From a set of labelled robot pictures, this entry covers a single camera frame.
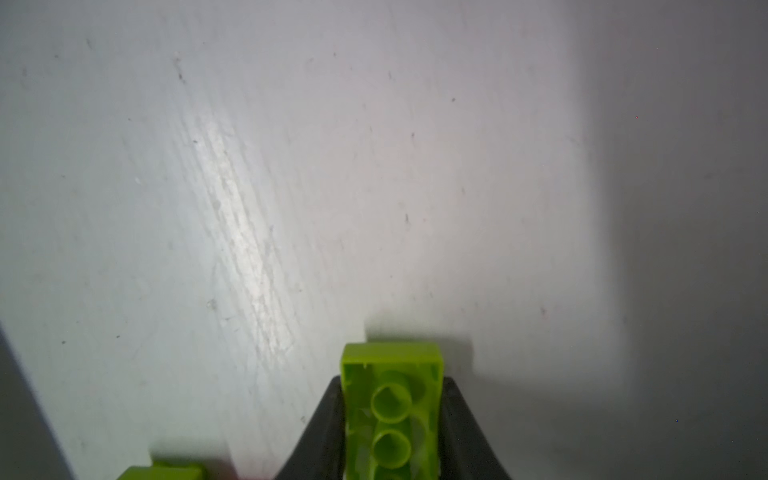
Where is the green lego brick back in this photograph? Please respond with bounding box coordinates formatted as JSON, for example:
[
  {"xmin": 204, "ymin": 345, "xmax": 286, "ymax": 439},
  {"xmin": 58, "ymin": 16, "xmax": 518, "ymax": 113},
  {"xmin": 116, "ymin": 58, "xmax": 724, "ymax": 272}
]
[{"xmin": 340, "ymin": 341, "xmax": 444, "ymax": 479}]

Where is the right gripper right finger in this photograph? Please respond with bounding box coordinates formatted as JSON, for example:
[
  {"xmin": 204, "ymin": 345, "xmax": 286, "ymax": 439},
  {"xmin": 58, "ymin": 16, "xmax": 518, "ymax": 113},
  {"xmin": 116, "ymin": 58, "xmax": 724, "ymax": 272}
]
[{"xmin": 438, "ymin": 377, "xmax": 511, "ymax": 480}]

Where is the green lego brick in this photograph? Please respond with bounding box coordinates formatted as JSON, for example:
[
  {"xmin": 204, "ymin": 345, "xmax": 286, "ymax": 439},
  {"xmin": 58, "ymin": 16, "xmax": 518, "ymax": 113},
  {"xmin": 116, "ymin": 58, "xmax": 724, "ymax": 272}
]
[
  {"xmin": 117, "ymin": 463, "xmax": 207, "ymax": 480},
  {"xmin": 340, "ymin": 341, "xmax": 444, "ymax": 479}
]

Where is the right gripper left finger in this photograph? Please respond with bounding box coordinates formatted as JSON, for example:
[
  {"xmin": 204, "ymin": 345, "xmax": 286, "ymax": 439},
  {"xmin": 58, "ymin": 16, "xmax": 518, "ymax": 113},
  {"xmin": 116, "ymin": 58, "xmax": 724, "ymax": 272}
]
[{"xmin": 276, "ymin": 376, "xmax": 345, "ymax": 480}]

